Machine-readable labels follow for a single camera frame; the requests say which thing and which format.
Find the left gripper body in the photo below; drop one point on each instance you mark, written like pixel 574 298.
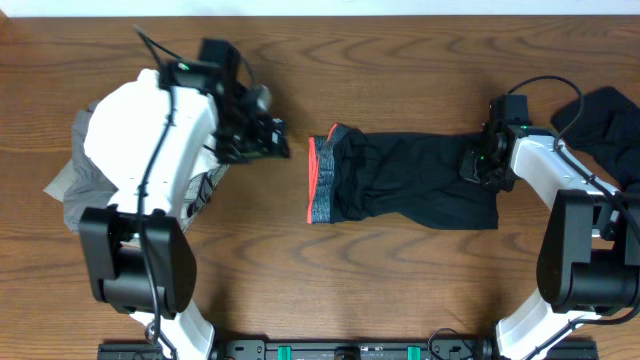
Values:
pixel 273 138

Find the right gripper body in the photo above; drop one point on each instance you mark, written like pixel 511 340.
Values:
pixel 476 165

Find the black leggings with red waistband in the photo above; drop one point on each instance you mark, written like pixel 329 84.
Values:
pixel 354 176

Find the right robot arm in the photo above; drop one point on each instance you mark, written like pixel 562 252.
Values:
pixel 587 271

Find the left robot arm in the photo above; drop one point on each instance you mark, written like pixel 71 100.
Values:
pixel 136 253

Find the black garment at right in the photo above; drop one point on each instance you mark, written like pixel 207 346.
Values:
pixel 608 130

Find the white crumpled garment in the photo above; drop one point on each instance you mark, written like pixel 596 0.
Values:
pixel 125 128

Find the grey crumpled garment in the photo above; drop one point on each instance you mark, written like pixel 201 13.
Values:
pixel 80 184

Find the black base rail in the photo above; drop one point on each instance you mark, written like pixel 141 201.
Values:
pixel 442 348

